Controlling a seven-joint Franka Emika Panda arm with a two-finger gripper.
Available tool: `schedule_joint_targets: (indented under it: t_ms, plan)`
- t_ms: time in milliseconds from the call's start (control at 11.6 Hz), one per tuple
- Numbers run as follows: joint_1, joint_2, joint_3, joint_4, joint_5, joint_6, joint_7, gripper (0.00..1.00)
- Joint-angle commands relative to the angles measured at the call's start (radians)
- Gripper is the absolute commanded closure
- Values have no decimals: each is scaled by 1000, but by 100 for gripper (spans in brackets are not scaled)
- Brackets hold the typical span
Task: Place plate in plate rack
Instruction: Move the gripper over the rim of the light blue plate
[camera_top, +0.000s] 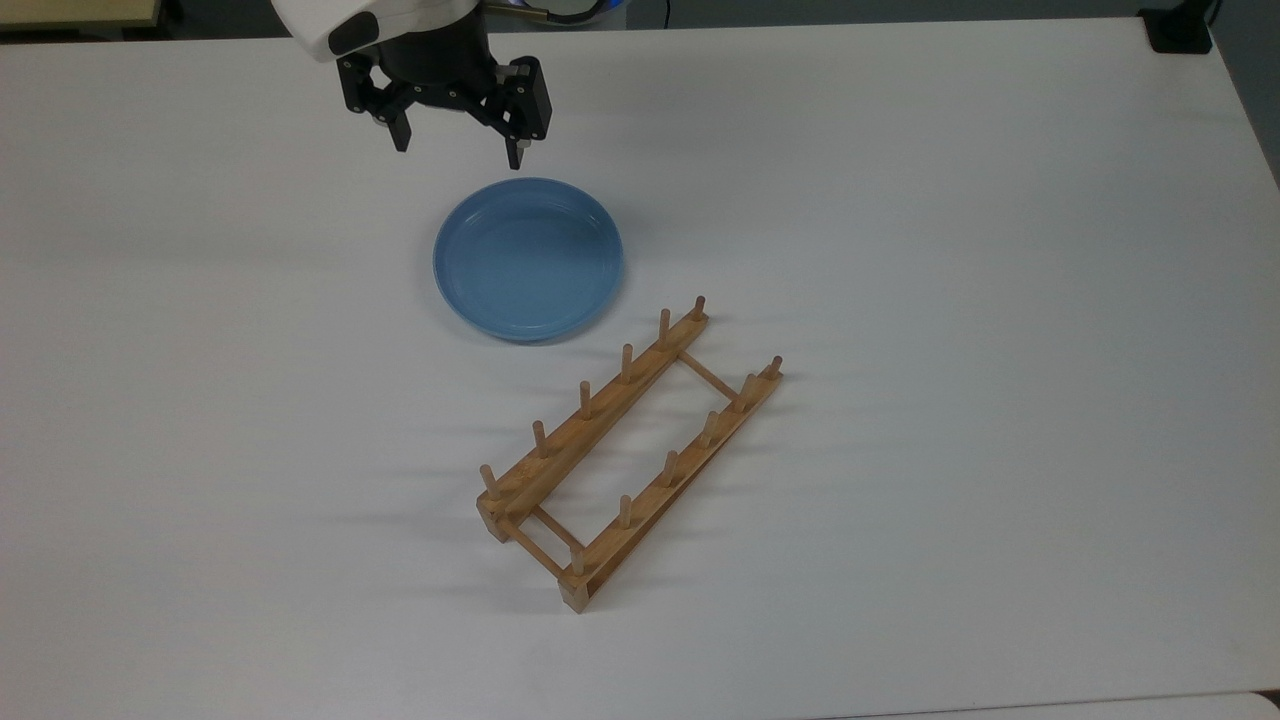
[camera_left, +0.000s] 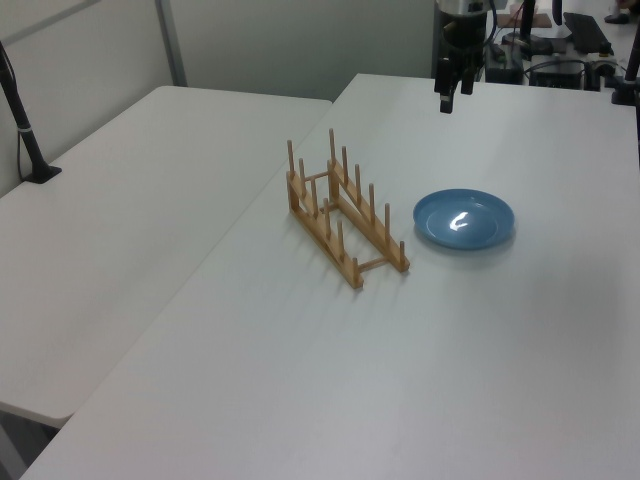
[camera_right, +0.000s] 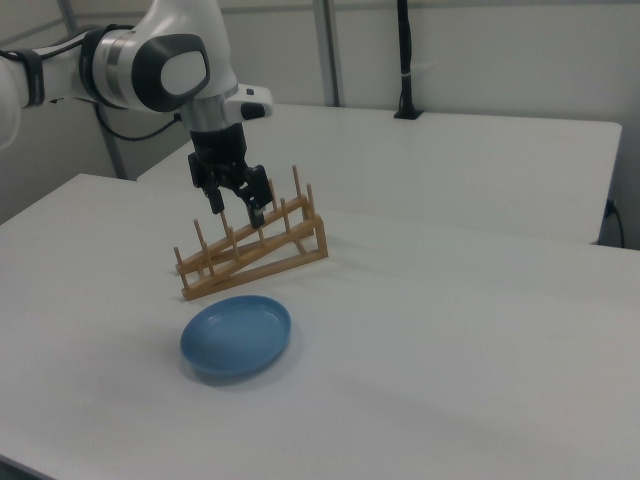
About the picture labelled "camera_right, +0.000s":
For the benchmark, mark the blue round plate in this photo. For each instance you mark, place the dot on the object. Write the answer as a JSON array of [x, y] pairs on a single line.
[[235, 335]]

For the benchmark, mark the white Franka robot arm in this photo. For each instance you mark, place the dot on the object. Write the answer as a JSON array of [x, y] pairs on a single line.
[[170, 75]]

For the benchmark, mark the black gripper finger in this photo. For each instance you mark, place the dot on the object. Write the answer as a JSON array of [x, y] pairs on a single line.
[[215, 195], [257, 192]]

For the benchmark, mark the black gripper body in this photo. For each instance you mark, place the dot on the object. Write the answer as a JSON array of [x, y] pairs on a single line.
[[218, 150]]

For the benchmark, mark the black pole with base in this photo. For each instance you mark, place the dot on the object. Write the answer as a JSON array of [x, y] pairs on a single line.
[[406, 60]]

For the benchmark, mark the wooden plate rack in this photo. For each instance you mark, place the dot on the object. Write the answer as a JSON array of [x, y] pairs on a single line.
[[260, 250]]

